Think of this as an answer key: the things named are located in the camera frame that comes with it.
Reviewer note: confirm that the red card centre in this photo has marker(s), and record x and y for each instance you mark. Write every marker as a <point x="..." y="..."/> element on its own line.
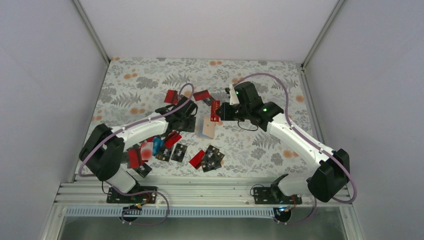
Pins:
<point x="171" y="139"/>

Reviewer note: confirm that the white red dot card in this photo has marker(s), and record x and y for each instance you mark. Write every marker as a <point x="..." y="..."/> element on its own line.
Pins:
<point x="146" y="151"/>

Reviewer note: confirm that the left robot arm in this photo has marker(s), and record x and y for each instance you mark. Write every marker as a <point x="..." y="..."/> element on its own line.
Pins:
<point x="103" y="151"/>

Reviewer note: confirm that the black card top middle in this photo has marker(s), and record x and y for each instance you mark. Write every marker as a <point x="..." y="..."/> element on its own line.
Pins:
<point x="208" y="101"/>

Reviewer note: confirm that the red card bottom left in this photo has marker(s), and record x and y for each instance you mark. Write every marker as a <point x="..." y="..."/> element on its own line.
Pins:
<point x="134" y="158"/>

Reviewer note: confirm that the blue card pile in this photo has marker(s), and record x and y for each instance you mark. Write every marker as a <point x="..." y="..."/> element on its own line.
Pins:
<point x="157" y="144"/>

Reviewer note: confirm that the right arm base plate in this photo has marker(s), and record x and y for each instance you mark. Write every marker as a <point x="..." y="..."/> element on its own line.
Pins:
<point x="273" y="196"/>

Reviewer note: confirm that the black card centre left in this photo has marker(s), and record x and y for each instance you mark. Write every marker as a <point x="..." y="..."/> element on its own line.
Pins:
<point x="164" y="153"/>

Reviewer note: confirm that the beige card holder wallet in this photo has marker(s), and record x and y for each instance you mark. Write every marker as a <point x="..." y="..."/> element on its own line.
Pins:
<point x="207" y="128"/>

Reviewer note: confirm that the black card bottom pair left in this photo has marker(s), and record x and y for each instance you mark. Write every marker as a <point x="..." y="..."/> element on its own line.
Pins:
<point x="211" y="163"/>

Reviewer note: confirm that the floral table mat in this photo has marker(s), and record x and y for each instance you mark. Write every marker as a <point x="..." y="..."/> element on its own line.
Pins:
<point x="134" y="87"/>

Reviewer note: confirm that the red card top left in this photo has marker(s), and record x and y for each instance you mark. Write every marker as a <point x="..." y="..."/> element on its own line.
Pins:
<point x="171" y="97"/>

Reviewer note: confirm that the red card top middle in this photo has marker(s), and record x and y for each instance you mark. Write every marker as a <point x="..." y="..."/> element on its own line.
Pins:
<point x="202" y="95"/>

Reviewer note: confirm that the grey cable duct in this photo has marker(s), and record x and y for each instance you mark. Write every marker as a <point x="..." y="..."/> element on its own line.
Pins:
<point x="173" y="212"/>

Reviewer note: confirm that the black card bottom pair right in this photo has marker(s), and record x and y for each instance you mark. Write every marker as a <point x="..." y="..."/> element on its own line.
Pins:
<point x="213" y="154"/>

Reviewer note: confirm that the black card pair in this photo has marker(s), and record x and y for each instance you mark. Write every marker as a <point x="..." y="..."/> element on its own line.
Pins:
<point x="213" y="154"/>
<point x="211" y="163"/>

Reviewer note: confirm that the aluminium rail frame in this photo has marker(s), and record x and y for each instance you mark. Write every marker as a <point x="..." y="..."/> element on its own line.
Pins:
<point x="179" y="191"/>

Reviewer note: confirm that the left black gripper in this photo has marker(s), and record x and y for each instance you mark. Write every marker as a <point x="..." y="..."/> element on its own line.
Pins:
<point x="190" y="127"/>

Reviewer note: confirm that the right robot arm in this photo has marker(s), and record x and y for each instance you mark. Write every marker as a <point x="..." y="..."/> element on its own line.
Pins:
<point x="329" y="167"/>

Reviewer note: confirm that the red vip card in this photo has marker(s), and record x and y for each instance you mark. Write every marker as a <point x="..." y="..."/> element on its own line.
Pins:
<point x="214" y="117"/>

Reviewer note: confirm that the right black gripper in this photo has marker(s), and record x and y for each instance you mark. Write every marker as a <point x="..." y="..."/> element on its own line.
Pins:
<point x="225" y="116"/>

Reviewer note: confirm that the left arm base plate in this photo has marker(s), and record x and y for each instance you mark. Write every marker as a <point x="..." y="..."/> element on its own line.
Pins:
<point x="115" y="197"/>

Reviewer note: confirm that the black card centre right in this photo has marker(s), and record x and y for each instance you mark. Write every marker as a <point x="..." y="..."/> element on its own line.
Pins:
<point x="179" y="153"/>

